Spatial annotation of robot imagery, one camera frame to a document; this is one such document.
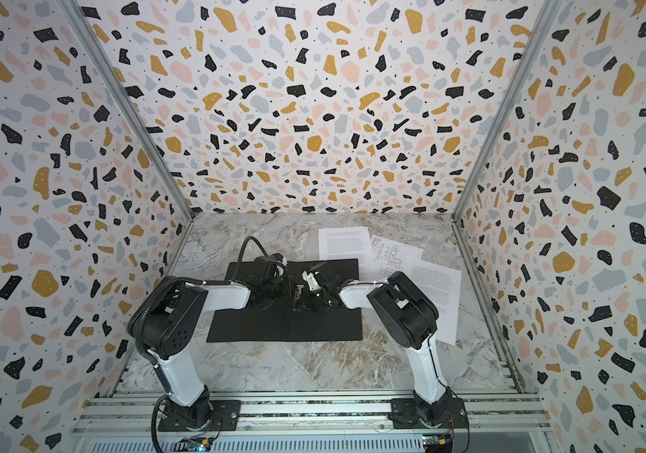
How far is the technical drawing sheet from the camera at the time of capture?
1078 mm

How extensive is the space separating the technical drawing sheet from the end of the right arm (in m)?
0.29

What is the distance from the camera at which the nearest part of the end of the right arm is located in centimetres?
77
